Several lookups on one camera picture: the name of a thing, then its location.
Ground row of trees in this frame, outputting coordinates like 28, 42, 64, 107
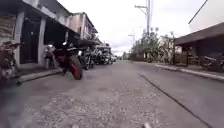
129, 27, 178, 64

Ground grey building with pillars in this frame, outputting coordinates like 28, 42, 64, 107
0, 0, 80, 70

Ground row of parked motorcycles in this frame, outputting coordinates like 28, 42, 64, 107
78, 45, 118, 70

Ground red and black motorcycle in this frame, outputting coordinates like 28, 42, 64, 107
52, 41, 84, 81

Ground grey concrete road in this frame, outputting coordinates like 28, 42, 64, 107
0, 59, 224, 128

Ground building with dark roof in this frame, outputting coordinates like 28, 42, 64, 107
173, 0, 224, 74

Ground pink two-storey building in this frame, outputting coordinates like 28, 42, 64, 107
69, 12, 100, 46

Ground utility pole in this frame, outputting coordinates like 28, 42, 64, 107
134, 0, 153, 61

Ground concrete kerb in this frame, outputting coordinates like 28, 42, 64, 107
133, 60, 224, 82
15, 67, 64, 84

